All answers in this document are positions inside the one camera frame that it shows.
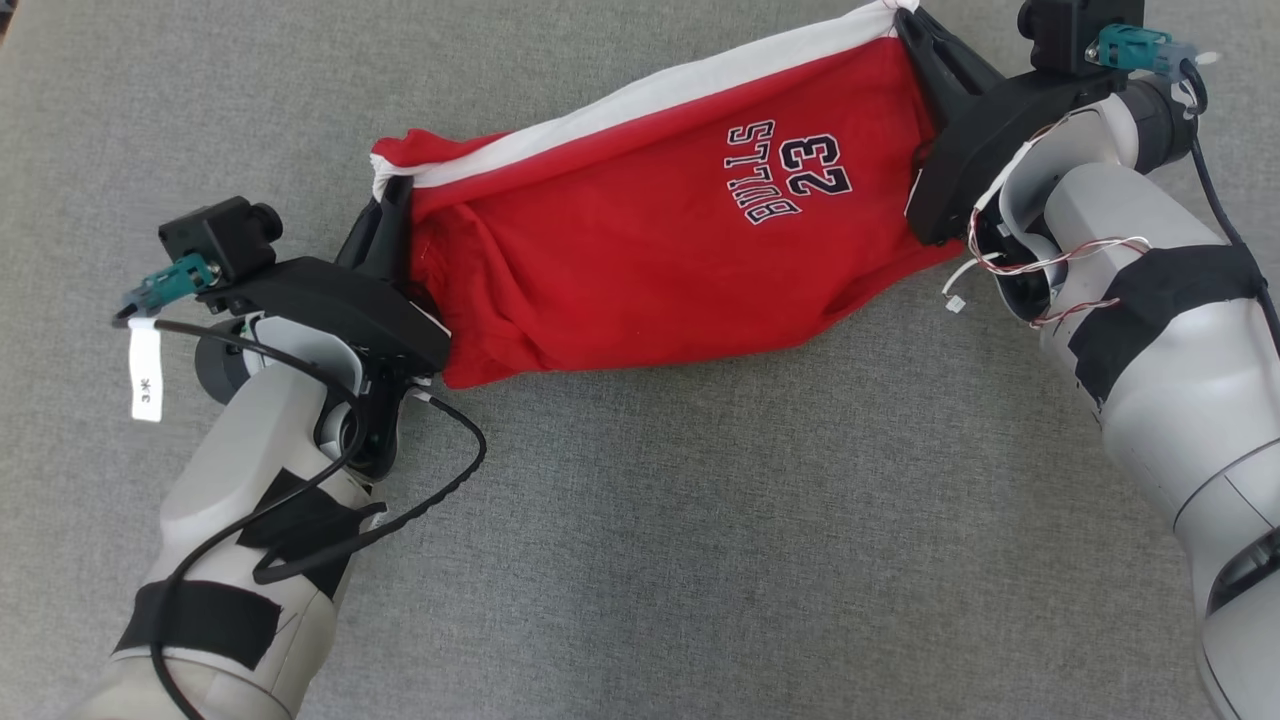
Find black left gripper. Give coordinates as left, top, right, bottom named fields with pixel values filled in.
left=225, top=178, right=452, bottom=374

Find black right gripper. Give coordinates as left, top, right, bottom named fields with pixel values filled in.
left=895, top=8, right=1132, bottom=247

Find red shorts with Bulls print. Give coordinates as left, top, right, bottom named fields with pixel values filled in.
left=370, top=0, right=966, bottom=391

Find teal right camera connector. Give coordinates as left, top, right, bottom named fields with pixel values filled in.
left=1085, top=25, right=1201, bottom=77

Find teal camera connector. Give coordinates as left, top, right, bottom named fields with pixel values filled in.
left=1085, top=25, right=1201, bottom=77
left=113, top=255, right=217, bottom=324

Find teal left camera connector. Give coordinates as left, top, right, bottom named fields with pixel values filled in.
left=113, top=255, right=217, bottom=324

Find red white twisted wires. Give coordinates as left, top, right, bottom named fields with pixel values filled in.
left=944, top=110, right=1153, bottom=328

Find white cable label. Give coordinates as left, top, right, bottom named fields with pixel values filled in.
left=129, top=318, right=164, bottom=424

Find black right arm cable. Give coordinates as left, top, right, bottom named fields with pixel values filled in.
left=1178, top=58, right=1280, bottom=353

